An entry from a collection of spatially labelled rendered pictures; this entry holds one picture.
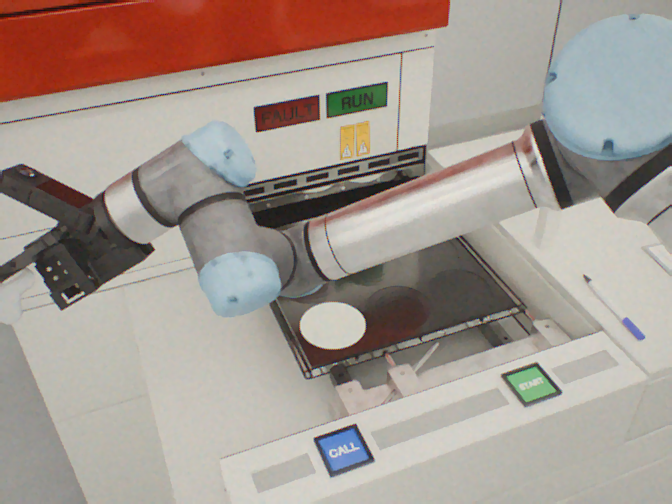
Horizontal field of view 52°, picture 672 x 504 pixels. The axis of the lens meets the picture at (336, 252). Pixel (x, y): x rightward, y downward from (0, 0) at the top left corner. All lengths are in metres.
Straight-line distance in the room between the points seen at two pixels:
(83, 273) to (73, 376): 0.68
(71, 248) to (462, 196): 0.42
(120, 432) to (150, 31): 0.89
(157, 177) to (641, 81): 0.45
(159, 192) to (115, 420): 0.91
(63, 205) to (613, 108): 0.55
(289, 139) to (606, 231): 0.56
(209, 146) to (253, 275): 0.14
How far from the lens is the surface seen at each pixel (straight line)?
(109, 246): 0.80
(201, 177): 0.71
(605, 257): 1.16
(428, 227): 0.74
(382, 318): 1.09
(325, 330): 1.06
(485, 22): 3.23
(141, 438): 1.63
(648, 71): 0.57
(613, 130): 0.56
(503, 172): 0.73
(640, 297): 1.11
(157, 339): 1.21
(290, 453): 0.85
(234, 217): 0.70
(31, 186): 0.81
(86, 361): 1.44
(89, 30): 1.04
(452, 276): 1.17
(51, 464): 2.17
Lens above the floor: 1.65
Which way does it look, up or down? 38 degrees down
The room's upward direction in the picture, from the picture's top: 1 degrees counter-clockwise
